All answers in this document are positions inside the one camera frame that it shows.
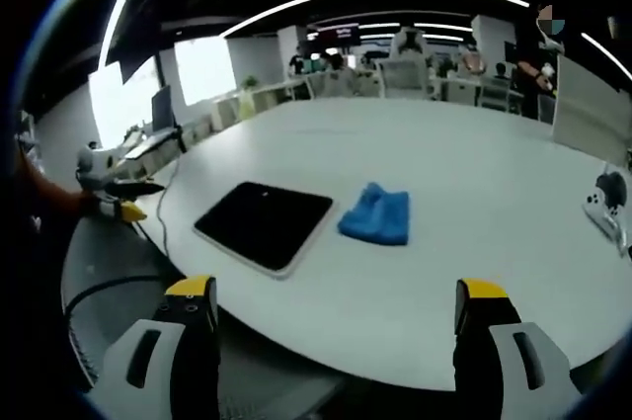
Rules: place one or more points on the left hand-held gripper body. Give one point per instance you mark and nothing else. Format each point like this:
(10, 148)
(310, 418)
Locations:
(96, 163)

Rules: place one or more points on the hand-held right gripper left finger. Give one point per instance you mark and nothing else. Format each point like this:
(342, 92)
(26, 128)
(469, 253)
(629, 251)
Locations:
(163, 341)

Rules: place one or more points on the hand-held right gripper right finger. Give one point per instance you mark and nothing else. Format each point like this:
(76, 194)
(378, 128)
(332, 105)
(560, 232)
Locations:
(498, 341)

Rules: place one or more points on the blue cleaning cloth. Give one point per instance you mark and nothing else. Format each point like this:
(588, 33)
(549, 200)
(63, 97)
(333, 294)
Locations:
(377, 215)

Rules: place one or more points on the dark computer monitor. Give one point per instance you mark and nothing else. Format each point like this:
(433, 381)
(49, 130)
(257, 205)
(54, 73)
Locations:
(163, 109)

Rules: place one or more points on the green potted plant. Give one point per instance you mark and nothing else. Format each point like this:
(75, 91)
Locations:
(249, 81)

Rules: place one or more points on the white partition panel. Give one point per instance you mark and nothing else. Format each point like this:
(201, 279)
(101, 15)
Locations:
(590, 104)

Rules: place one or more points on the white office chair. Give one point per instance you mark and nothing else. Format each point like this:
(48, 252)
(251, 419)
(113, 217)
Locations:
(406, 76)

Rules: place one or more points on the white humanoid robot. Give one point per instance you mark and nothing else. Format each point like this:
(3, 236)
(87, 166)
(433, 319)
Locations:
(407, 42)

